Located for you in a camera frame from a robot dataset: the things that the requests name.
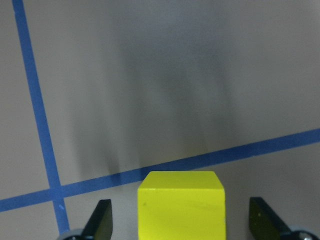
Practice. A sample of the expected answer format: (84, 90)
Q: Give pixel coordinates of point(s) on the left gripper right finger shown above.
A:
(264, 223)

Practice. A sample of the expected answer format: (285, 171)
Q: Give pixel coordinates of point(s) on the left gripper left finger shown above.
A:
(100, 223)

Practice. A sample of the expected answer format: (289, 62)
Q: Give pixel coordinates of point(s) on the yellow block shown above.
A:
(181, 205)

